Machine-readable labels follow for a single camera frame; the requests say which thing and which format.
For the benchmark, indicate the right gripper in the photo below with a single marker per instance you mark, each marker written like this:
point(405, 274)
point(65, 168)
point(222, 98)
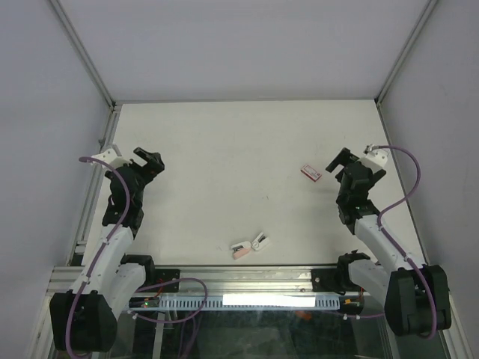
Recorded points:
point(343, 157)

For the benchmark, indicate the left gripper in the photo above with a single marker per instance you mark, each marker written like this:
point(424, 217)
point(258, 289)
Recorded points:
point(155, 164)

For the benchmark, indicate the pink white stapler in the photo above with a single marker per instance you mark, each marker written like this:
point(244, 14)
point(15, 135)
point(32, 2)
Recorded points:
point(240, 249)

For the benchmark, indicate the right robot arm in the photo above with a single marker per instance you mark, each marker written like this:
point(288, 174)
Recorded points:
point(413, 294)

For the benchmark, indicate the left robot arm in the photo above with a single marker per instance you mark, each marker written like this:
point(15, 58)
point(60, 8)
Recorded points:
point(85, 317)

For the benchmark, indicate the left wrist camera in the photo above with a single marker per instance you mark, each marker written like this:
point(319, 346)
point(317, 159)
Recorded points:
point(112, 156)

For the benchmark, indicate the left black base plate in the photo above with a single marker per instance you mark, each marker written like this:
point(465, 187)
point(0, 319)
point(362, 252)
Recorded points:
point(163, 275)

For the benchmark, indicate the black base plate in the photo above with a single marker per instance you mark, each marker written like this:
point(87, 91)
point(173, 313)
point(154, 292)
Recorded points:
point(163, 275)
point(323, 280)

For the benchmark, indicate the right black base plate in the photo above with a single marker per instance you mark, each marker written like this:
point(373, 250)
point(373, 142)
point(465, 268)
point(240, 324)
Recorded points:
point(323, 280)

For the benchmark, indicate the aluminium mounting rail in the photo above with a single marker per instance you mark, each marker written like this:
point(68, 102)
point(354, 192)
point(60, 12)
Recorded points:
point(220, 280)

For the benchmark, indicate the white slotted cable duct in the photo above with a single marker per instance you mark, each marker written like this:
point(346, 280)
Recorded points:
point(238, 302)

